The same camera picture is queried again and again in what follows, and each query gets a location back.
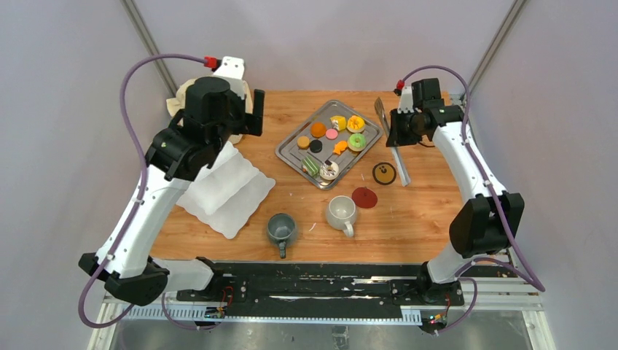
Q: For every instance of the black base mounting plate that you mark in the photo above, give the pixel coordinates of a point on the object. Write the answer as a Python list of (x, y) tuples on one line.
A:
[(300, 290)]

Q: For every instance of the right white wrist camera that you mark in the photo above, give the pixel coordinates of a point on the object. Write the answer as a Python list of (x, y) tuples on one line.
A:
[(406, 101)]

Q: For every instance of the small orange cookie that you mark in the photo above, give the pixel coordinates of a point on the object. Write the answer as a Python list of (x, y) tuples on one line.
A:
[(303, 142)]

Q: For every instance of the yellow bear face coaster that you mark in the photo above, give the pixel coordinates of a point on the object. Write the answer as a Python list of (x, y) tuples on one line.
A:
[(384, 173)]

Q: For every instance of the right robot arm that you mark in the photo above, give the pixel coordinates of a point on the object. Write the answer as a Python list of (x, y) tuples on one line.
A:
[(490, 216)]

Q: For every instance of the yellow cake cube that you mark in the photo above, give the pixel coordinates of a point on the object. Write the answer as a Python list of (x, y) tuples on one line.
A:
[(338, 122)]

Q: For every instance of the red round coaster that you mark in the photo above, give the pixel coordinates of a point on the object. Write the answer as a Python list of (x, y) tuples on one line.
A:
[(364, 198)]

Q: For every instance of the white chocolate donut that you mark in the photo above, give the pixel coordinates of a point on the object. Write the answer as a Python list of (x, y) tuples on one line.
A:
[(329, 170)]

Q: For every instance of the yellow orange fruit tart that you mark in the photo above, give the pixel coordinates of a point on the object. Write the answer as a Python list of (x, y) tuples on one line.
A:
[(355, 124)]

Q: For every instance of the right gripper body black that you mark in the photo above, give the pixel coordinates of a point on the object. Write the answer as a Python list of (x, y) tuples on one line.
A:
[(412, 135)]

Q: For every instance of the green layered cake slice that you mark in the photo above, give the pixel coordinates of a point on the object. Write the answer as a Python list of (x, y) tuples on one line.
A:
[(310, 166)]

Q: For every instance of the stainless steel tray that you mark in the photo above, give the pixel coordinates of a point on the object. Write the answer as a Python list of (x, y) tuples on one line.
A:
[(295, 157)]

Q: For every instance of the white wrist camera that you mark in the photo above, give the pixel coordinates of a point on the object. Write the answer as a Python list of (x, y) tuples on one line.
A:
[(406, 101), (232, 70)]

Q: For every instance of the orange round cake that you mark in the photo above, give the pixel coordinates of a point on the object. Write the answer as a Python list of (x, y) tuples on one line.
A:
[(318, 130)]

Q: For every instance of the green frosted donut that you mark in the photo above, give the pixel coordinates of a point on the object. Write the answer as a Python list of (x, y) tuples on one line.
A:
[(357, 142)]

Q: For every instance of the white three-tier dessert stand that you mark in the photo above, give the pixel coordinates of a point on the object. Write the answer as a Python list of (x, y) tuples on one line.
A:
[(226, 195)]

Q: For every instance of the black round cookie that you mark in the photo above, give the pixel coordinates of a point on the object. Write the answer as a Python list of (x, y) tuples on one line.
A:
[(315, 146)]

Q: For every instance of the pink macaron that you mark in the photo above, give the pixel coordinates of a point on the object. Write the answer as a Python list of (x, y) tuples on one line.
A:
[(331, 134)]

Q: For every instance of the right aluminium frame post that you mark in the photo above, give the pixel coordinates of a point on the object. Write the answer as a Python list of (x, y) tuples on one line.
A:
[(496, 42)]

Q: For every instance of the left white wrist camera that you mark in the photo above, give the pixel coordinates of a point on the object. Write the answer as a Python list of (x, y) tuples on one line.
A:
[(232, 70)]

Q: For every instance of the left aluminium frame post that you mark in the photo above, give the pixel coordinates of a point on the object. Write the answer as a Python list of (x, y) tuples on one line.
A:
[(141, 28)]

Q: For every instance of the white ceramic mug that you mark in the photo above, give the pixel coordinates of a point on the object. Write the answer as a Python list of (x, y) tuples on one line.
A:
[(341, 214)]

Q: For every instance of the grey ceramic mug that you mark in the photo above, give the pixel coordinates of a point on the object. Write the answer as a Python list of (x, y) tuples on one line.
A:
[(282, 231)]

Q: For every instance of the aluminium frame post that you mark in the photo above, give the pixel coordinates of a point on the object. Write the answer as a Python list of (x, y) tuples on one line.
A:
[(141, 28), (496, 42)]

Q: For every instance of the beige crumpled cloth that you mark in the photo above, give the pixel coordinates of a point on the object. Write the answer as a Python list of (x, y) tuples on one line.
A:
[(186, 98)]

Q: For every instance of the orange fish pastry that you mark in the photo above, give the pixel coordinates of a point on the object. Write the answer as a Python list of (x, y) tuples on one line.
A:
[(340, 147)]

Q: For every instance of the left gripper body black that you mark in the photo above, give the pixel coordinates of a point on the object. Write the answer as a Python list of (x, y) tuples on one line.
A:
[(235, 125)]

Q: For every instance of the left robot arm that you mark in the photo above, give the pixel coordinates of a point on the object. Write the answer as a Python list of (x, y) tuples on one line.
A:
[(191, 164)]

